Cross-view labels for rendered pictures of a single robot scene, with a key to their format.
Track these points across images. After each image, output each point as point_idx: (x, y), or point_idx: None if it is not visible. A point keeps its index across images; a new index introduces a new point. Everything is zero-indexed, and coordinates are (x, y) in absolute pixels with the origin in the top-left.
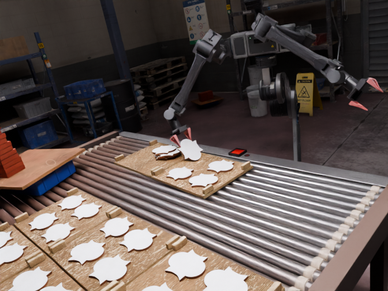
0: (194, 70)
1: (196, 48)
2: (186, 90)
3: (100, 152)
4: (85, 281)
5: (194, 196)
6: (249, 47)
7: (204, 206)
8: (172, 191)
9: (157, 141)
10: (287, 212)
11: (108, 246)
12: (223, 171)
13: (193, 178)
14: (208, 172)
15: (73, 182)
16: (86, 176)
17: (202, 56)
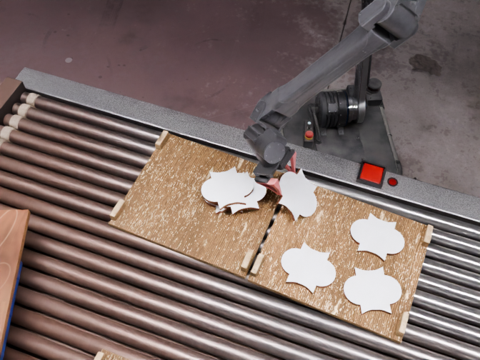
0: (352, 62)
1: (374, 22)
2: (313, 94)
3: (28, 171)
4: None
5: (375, 336)
6: None
7: (405, 358)
8: (321, 323)
9: (168, 135)
10: None
11: None
12: (391, 254)
13: (350, 287)
14: (361, 258)
15: (46, 307)
16: (63, 276)
17: (383, 37)
